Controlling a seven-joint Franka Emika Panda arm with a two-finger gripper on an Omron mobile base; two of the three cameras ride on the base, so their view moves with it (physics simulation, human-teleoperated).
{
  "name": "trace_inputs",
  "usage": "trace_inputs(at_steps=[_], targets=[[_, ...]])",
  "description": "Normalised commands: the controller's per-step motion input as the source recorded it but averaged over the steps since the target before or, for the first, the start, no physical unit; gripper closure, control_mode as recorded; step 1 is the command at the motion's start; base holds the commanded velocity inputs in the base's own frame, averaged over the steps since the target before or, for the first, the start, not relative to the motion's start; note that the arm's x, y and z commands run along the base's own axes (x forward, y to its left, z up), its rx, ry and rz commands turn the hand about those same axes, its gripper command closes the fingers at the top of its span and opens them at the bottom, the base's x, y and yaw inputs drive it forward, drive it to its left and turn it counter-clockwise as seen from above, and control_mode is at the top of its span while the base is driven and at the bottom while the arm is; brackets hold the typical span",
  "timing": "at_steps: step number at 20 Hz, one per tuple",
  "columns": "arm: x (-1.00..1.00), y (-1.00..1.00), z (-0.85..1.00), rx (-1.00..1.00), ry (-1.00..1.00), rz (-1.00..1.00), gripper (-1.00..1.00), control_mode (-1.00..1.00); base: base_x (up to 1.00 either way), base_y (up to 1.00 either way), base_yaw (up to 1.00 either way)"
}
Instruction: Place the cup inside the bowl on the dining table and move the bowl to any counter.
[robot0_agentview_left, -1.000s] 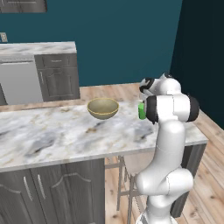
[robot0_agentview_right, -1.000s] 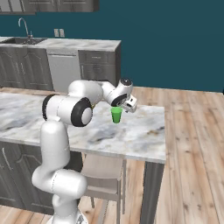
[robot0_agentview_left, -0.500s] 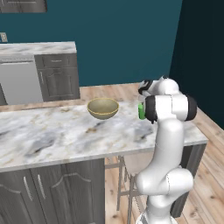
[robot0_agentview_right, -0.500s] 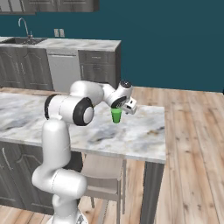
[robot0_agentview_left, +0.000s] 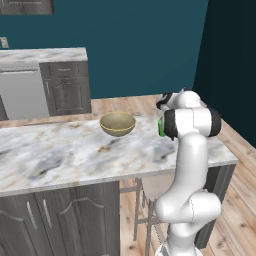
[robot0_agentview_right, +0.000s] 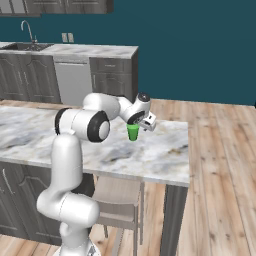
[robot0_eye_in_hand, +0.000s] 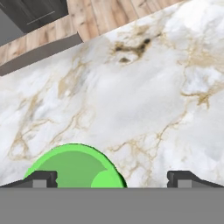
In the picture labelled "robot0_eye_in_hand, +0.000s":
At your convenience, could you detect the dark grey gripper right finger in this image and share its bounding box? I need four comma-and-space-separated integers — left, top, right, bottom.
166, 171, 224, 189

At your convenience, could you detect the dark grey cupboard run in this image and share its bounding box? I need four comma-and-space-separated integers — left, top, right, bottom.
0, 0, 70, 34

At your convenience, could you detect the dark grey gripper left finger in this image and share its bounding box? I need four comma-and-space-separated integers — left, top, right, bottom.
0, 171, 59, 189

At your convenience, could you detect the green bowl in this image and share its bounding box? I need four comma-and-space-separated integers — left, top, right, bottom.
23, 143, 128, 189

